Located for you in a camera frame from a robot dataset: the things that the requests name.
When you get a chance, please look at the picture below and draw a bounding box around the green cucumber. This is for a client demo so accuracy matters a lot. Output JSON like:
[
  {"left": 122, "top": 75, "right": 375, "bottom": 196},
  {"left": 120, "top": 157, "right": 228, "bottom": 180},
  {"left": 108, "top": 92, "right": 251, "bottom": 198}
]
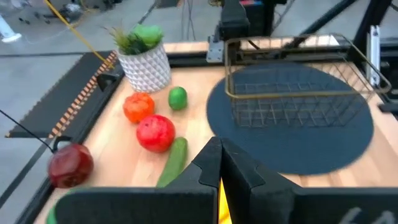
[{"left": 155, "top": 136, "right": 189, "bottom": 189}]

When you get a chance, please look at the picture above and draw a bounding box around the black hook clamp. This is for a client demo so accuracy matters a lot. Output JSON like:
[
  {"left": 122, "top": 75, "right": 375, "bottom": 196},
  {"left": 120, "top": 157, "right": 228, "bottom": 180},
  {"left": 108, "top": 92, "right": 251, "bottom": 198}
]
[{"left": 52, "top": 135, "right": 73, "bottom": 153}]

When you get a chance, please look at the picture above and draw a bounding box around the black frame post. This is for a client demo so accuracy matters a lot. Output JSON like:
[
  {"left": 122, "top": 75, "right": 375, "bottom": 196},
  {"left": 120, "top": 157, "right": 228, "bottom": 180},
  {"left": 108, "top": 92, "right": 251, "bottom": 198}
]
[{"left": 348, "top": 0, "right": 392, "bottom": 60}]

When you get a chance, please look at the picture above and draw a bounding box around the black orange striped mat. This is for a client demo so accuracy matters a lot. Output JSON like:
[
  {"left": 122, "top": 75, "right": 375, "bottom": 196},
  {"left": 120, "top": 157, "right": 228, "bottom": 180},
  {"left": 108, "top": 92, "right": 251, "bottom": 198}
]
[{"left": 4, "top": 50, "right": 119, "bottom": 139}]

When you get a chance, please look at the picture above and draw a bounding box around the silver aluminium bracket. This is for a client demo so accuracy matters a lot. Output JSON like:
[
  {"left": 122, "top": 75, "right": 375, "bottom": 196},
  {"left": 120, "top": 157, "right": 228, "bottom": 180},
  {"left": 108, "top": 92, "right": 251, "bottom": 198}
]
[{"left": 366, "top": 25, "right": 382, "bottom": 88}]

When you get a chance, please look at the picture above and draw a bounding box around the white faceted plant pot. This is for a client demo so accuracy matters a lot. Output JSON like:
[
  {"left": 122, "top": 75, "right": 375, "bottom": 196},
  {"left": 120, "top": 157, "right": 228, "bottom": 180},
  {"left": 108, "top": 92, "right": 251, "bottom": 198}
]
[{"left": 117, "top": 42, "right": 172, "bottom": 94}]

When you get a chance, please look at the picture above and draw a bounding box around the yellow hanging cable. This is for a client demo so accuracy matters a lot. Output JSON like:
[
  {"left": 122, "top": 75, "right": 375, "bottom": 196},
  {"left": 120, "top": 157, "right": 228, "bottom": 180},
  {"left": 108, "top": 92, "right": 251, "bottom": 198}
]
[{"left": 42, "top": 0, "right": 115, "bottom": 69}]

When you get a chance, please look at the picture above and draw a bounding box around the small green lime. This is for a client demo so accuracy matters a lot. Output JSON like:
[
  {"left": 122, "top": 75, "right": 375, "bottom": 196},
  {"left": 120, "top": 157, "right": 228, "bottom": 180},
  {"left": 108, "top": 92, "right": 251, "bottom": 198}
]
[{"left": 168, "top": 86, "right": 188, "bottom": 111}]

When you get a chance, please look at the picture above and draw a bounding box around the thin black cable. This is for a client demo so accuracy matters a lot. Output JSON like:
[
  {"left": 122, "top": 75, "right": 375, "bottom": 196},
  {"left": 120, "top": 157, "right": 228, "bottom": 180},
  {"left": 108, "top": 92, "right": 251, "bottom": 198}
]
[{"left": 0, "top": 108, "right": 57, "bottom": 154}]

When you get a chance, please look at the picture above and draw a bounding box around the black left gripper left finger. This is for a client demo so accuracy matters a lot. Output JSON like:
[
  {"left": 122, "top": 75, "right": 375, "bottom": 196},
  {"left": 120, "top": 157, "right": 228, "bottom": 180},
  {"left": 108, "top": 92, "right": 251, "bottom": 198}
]
[{"left": 54, "top": 136, "right": 223, "bottom": 224}]

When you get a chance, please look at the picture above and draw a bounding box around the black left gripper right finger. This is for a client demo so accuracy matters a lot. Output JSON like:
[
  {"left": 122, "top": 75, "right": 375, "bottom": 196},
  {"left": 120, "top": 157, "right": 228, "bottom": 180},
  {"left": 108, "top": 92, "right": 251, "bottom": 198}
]
[{"left": 221, "top": 136, "right": 398, "bottom": 224}]

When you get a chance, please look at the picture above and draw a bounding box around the silver mounting plate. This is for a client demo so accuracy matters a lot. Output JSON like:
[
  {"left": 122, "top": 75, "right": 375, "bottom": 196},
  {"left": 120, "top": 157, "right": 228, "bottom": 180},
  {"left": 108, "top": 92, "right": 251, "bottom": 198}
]
[{"left": 206, "top": 35, "right": 225, "bottom": 64}]

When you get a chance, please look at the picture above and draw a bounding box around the black corner bracket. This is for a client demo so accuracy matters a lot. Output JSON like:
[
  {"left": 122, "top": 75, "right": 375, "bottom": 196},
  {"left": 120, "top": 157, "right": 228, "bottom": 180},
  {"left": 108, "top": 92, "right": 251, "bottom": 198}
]
[
  {"left": 377, "top": 102, "right": 398, "bottom": 114},
  {"left": 96, "top": 72, "right": 124, "bottom": 93}
]

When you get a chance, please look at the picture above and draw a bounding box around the dark red apple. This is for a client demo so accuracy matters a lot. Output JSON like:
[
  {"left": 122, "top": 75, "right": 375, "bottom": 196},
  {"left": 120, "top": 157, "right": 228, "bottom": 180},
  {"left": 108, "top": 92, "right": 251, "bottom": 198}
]
[{"left": 47, "top": 142, "right": 95, "bottom": 189}]

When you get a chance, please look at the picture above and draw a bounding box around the bright red apple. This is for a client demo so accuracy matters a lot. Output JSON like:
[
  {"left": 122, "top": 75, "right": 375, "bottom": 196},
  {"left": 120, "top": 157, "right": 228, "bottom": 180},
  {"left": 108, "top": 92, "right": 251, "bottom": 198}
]
[{"left": 136, "top": 114, "right": 176, "bottom": 154}]

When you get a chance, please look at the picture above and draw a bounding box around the artificial green plant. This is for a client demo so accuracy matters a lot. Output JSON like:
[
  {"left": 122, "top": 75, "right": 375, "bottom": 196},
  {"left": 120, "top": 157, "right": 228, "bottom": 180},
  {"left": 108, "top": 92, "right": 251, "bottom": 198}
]
[{"left": 104, "top": 24, "right": 165, "bottom": 56}]

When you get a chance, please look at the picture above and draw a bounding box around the black wire basket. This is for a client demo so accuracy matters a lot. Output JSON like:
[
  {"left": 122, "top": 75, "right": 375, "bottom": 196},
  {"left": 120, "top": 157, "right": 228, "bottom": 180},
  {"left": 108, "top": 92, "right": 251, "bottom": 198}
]
[{"left": 223, "top": 32, "right": 392, "bottom": 129}]

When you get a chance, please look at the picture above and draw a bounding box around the round dark blue placemat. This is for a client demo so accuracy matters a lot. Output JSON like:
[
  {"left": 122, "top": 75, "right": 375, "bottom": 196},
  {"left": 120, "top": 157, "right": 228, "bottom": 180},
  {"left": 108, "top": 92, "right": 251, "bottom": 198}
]
[{"left": 206, "top": 62, "right": 375, "bottom": 176}]

